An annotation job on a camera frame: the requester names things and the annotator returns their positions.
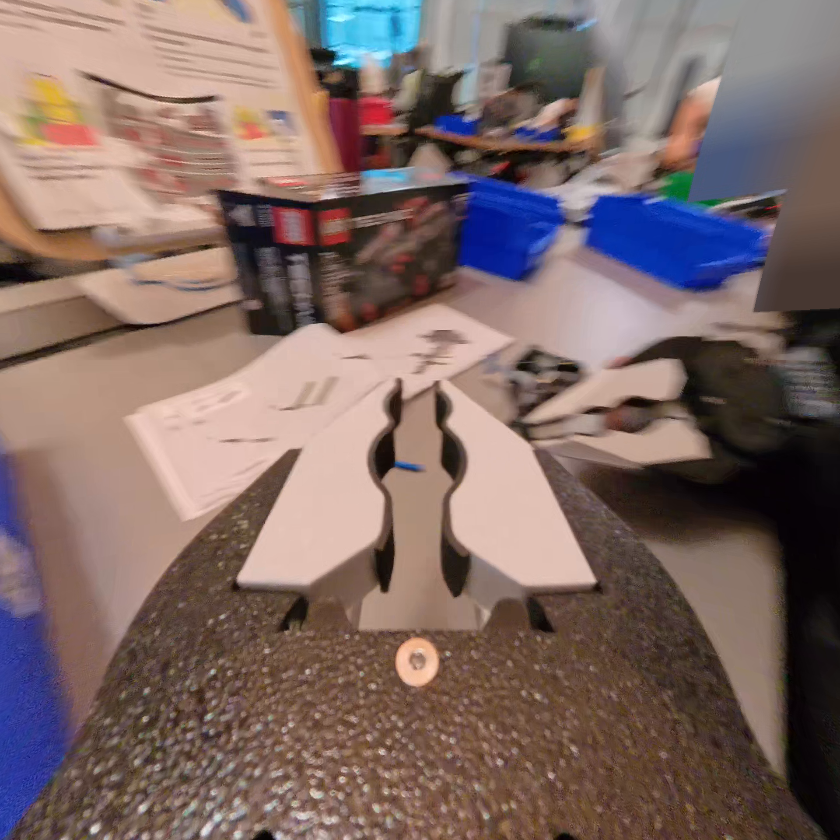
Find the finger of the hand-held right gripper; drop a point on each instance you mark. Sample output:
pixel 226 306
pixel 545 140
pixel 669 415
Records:
pixel 643 446
pixel 623 387

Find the black toy set box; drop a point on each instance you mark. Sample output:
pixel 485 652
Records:
pixel 341 262

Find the blue connector pin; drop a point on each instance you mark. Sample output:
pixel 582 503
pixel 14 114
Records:
pixel 408 466

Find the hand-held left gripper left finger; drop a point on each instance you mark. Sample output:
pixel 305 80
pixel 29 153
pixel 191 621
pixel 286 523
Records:
pixel 308 525

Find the green storage bin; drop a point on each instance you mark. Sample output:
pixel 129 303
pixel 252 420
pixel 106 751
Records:
pixel 676 187

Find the maroon tumbler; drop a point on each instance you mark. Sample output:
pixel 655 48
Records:
pixel 344 131

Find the wooden background table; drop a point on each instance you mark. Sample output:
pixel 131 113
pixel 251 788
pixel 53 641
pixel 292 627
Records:
pixel 499 141

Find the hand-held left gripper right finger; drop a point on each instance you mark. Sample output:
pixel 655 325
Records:
pixel 518 525

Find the blue storage bin with tag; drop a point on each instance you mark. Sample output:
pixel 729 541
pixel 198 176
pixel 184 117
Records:
pixel 26 656

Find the grey black toy brick assembly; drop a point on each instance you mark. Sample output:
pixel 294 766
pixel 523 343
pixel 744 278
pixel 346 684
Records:
pixel 544 377

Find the open instruction booklet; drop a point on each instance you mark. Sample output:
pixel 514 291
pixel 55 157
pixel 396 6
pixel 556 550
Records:
pixel 229 420

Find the person's right hand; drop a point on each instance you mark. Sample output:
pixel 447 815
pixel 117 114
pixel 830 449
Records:
pixel 623 420

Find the white board stand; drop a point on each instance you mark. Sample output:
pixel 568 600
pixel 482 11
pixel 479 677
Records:
pixel 164 295

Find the wooden board with instruction poster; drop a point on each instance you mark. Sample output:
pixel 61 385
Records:
pixel 164 65

